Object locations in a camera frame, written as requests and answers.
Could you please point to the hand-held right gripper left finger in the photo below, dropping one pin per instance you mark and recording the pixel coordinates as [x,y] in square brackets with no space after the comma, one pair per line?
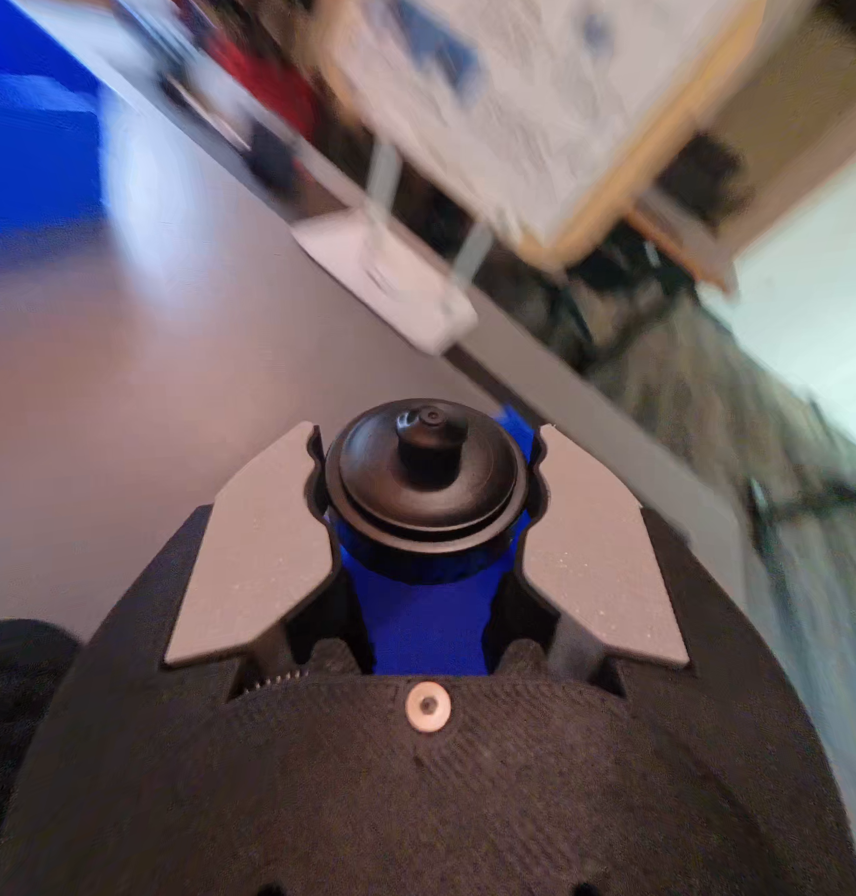
[253,560]

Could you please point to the wooden sign board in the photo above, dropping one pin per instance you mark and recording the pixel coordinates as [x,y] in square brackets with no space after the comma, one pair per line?
[610,203]

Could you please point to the wooden desk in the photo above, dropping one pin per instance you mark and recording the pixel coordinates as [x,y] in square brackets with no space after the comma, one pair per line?
[686,245]

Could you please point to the dark grey box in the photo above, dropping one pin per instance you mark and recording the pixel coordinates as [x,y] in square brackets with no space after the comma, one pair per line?
[274,161]

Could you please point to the black office chair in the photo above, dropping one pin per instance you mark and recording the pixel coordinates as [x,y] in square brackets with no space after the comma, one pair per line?
[704,175]
[624,294]

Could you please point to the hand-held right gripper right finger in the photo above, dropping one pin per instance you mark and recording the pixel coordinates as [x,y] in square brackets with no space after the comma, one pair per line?
[603,567]

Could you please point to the blue plastic bin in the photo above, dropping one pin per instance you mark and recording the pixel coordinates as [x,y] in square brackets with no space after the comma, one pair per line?
[36,140]
[428,623]

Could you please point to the black bottle lid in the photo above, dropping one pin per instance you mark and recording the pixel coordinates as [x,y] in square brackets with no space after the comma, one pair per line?
[372,462]

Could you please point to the red bag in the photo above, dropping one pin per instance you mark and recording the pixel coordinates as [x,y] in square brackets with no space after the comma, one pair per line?
[267,84]

